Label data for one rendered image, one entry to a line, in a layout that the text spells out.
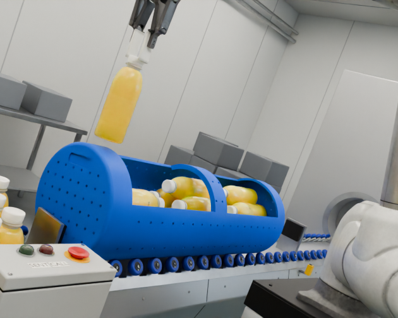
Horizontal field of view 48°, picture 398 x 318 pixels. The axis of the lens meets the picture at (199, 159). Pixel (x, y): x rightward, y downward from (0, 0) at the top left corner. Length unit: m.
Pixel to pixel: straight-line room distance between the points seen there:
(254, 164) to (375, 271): 4.31
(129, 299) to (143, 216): 0.25
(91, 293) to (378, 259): 0.50
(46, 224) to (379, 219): 0.72
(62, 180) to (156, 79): 4.52
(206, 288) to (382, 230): 0.73
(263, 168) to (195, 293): 3.71
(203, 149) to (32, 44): 2.07
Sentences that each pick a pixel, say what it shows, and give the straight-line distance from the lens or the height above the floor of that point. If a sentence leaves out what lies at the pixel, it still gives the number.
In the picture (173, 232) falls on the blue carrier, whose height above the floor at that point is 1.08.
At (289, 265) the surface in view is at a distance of 2.01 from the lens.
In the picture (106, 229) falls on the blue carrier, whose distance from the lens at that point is 1.02.
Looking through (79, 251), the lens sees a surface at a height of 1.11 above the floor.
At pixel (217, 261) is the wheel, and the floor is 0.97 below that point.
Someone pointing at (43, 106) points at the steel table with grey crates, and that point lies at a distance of 4.02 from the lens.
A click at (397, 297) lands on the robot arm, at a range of 0.87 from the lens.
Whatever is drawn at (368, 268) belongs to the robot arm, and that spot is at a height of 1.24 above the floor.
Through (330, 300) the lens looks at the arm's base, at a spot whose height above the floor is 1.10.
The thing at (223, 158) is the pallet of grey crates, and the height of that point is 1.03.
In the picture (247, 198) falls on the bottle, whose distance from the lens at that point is 1.65.
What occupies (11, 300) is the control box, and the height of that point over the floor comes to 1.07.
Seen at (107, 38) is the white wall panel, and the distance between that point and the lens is 5.10.
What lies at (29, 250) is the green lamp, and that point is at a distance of 0.74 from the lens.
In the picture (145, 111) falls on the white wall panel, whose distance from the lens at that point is 5.60.
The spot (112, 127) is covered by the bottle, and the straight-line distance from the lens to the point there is 1.08.
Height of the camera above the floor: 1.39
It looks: 5 degrees down
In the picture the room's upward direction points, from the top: 21 degrees clockwise
